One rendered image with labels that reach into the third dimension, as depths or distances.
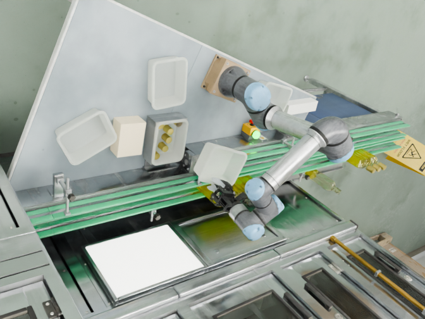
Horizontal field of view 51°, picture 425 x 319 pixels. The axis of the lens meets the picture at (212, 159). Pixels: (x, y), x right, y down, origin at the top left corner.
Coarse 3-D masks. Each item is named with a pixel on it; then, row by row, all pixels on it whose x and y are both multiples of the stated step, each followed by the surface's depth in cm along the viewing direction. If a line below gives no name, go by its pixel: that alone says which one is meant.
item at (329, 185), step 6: (306, 174) 278; (312, 174) 274; (318, 174) 272; (312, 180) 275; (318, 180) 271; (324, 180) 267; (330, 180) 268; (324, 186) 268; (330, 186) 265; (336, 192) 263
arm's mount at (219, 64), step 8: (216, 56) 211; (216, 64) 210; (224, 64) 206; (232, 64) 209; (208, 72) 213; (216, 72) 209; (248, 72) 216; (208, 80) 212; (216, 80) 208; (208, 88) 211; (216, 88) 210; (224, 96) 215
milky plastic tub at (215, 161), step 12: (216, 144) 196; (204, 156) 191; (216, 156) 200; (228, 156) 205; (240, 156) 203; (204, 168) 189; (216, 168) 204; (228, 168) 207; (240, 168) 203; (204, 180) 192; (228, 180) 206
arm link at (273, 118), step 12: (276, 108) 204; (252, 120) 212; (264, 120) 204; (276, 120) 201; (288, 120) 197; (300, 120) 194; (288, 132) 197; (300, 132) 192; (348, 132) 176; (336, 144) 175; (348, 144) 178; (336, 156) 181; (348, 156) 182
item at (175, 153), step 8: (176, 120) 205; (184, 120) 207; (176, 128) 216; (184, 128) 211; (160, 136) 213; (176, 136) 217; (184, 136) 213; (168, 144) 218; (176, 144) 219; (184, 144) 215; (152, 152) 206; (160, 152) 218; (168, 152) 221; (176, 152) 220; (152, 160) 208; (160, 160) 213; (168, 160) 215; (176, 160) 217
